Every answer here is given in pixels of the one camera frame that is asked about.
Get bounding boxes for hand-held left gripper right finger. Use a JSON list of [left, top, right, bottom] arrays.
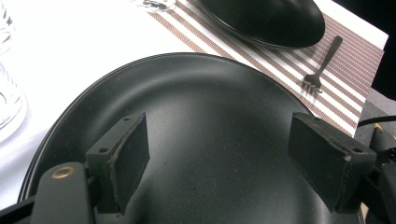
[[287, 111, 378, 215]]

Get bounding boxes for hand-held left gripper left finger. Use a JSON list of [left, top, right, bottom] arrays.
[[85, 112, 150, 216]]

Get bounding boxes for silver fork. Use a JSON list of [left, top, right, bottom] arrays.
[[301, 35, 344, 95]]

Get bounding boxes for black round plate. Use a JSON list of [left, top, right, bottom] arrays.
[[17, 51, 365, 224], [194, 0, 326, 50]]

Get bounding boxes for black equipment with yellow mark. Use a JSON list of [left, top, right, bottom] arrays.
[[368, 122, 396, 175]]

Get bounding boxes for brown white striped placemat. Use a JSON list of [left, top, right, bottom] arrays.
[[148, 0, 386, 138]]

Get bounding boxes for black cable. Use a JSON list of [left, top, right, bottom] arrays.
[[357, 115, 396, 128]]

